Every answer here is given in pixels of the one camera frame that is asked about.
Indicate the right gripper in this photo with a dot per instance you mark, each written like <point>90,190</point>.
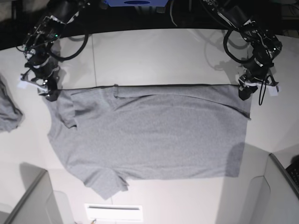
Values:
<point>48,70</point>

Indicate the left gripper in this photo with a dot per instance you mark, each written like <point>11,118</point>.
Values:
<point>255,70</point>

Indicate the grey T-shirt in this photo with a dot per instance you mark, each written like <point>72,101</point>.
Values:
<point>107,136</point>

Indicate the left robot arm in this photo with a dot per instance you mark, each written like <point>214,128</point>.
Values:
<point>266,47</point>

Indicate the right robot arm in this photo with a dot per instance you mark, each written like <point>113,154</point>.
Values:
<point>41,61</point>

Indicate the grey cloth pile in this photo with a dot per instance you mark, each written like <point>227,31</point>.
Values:
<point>10,115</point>

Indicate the black keyboard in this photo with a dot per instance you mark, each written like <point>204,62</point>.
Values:
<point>293,171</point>

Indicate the blue box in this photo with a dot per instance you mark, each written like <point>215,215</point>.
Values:
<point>127,3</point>

